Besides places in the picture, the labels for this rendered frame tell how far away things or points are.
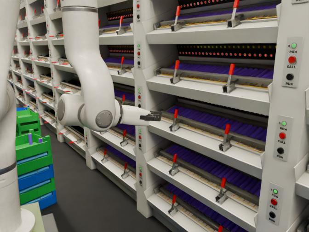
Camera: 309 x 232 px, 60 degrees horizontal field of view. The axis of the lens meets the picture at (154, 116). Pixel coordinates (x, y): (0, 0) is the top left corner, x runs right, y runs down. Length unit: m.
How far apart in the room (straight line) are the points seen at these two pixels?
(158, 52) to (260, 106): 0.59
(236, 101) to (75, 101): 0.48
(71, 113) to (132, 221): 0.88
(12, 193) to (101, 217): 0.78
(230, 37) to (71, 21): 0.47
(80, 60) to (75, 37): 0.06
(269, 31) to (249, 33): 0.06
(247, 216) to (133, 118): 0.50
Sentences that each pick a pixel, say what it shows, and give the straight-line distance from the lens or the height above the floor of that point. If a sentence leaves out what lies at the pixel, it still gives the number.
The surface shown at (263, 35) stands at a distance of 0.82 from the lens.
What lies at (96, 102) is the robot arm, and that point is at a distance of 0.65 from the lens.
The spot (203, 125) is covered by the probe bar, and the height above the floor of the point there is 0.56.
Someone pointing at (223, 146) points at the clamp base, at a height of 0.54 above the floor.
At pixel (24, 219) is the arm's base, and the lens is 0.91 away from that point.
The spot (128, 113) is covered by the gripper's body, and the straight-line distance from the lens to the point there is 0.78.
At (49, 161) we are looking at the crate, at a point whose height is 0.26.
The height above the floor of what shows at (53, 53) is 0.80.
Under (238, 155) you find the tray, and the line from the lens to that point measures 0.92.
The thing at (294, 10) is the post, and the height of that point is 0.95.
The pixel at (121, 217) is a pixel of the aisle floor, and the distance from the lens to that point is 1.50.
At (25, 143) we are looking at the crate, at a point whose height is 0.32.
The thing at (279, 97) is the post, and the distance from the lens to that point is 0.79.
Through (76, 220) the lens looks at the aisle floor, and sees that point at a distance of 1.53.
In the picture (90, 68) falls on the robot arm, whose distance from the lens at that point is 0.67.
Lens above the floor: 0.86
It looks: 15 degrees down
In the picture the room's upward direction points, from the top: straight up
